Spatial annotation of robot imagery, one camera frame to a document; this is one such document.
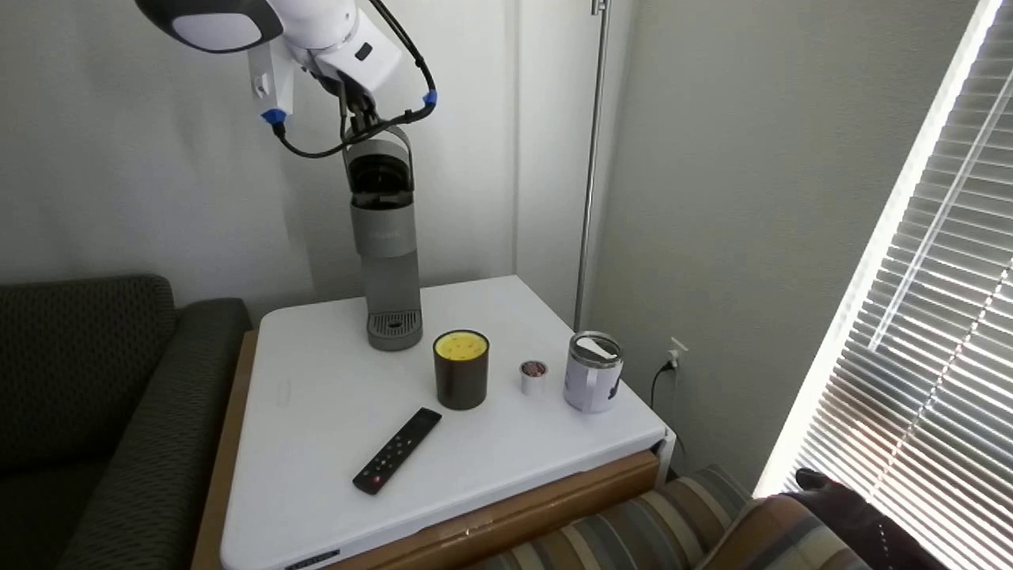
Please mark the black remote control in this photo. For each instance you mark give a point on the black remote control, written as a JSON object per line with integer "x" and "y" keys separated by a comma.
{"x": 396, "y": 452}

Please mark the grey coffee machine lid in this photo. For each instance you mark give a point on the grey coffee machine lid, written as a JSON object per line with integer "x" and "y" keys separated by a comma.
{"x": 380, "y": 146}

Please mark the dark grey sofa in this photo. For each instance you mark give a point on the dark grey sofa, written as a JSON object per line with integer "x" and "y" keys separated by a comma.
{"x": 95, "y": 421}

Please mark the thin metal pole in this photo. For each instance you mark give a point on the thin metal pole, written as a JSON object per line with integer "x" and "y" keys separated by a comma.
{"x": 590, "y": 159}

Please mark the white mug metal rim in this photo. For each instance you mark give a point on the white mug metal rim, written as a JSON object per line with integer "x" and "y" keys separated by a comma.
{"x": 588, "y": 382}

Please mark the grey coffee machine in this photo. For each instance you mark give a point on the grey coffee machine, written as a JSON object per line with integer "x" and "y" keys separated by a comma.
{"x": 391, "y": 273}

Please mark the dark jar yellow candle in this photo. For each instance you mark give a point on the dark jar yellow candle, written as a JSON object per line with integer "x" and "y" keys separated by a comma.
{"x": 461, "y": 374}

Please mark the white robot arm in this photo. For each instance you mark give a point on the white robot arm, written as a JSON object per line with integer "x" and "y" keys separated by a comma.
{"x": 318, "y": 19}

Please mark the white window blinds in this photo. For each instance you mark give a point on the white window blinds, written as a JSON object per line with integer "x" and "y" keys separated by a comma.
{"x": 937, "y": 316}

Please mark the white plastic board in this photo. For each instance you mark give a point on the white plastic board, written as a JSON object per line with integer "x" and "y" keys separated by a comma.
{"x": 318, "y": 421}

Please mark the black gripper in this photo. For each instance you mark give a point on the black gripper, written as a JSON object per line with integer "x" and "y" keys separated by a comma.
{"x": 359, "y": 106}

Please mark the small coffee pod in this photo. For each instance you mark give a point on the small coffee pod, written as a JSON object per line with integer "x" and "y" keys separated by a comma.
{"x": 532, "y": 379}

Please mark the striped sofa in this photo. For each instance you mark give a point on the striped sofa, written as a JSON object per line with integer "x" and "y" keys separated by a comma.
{"x": 636, "y": 532}

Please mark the white wall outlet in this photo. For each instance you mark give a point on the white wall outlet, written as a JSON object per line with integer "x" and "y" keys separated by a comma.
{"x": 675, "y": 349}

